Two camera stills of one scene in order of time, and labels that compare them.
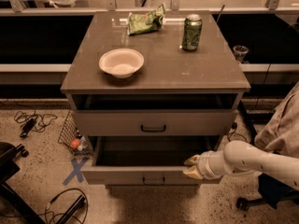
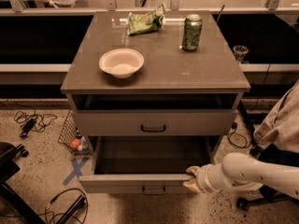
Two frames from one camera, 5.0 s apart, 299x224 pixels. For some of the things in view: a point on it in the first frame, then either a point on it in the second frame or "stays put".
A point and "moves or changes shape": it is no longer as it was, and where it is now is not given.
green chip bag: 140,23 stays put
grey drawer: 147,161 moves or changes shape
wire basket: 71,137 stays put
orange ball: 75,143 stays put
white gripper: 204,164 → 202,178
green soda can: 192,31 stays put
